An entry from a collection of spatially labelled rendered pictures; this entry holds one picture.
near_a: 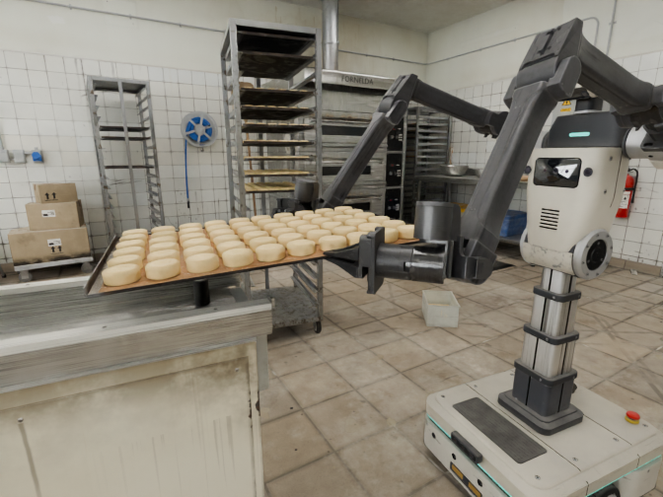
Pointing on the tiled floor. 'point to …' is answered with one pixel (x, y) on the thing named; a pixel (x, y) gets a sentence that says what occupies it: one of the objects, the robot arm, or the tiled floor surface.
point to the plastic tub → (440, 309)
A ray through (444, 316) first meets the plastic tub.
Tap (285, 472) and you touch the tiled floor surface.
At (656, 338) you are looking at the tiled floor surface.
